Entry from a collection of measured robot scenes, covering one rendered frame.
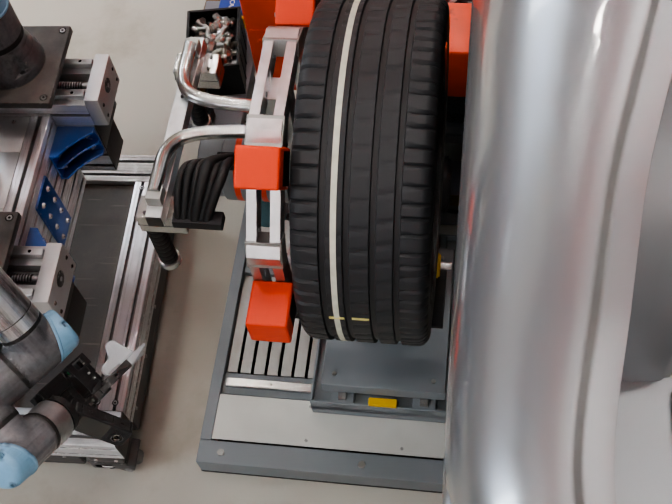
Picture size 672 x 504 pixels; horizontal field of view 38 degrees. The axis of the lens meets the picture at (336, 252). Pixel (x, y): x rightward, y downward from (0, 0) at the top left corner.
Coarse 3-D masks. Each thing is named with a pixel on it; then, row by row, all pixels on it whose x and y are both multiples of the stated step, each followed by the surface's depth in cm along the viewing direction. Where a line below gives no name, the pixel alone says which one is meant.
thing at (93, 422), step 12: (84, 408) 161; (84, 420) 161; (96, 420) 162; (108, 420) 163; (120, 420) 165; (84, 432) 163; (96, 432) 164; (108, 432) 164; (120, 432) 164; (120, 444) 166
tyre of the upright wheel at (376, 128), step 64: (384, 0) 171; (320, 64) 158; (384, 64) 158; (448, 64) 200; (320, 128) 155; (384, 128) 153; (320, 192) 156; (384, 192) 154; (320, 256) 160; (384, 256) 157; (320, 320) 170; (384, 320) 168
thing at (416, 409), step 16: (448, 240) 258; (320, 352) 245; (448, 352) 242; (320, 368) 243; (320, 384) 241; (320, 400) 236; (336, 400) 236; (352, 400) 236; (368, 400) 234; (384, 400) 234; (400, 400) 237; (416, 400) 235; (432, 400) 234; (368, 416) 241; (384, 416) 240; (400, 416) 238; (416, 416) 237; (432, 416) 236
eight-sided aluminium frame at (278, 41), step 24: (264, 48) 169; (288, 48) 168; (264, 72) 166; (288, 72) 165; (264, 96) 165; (288, 96) 164; (264, 120) 161; (264, 144) 160; (264, 240) 165; (264, 264) 167; (288, 264) 174
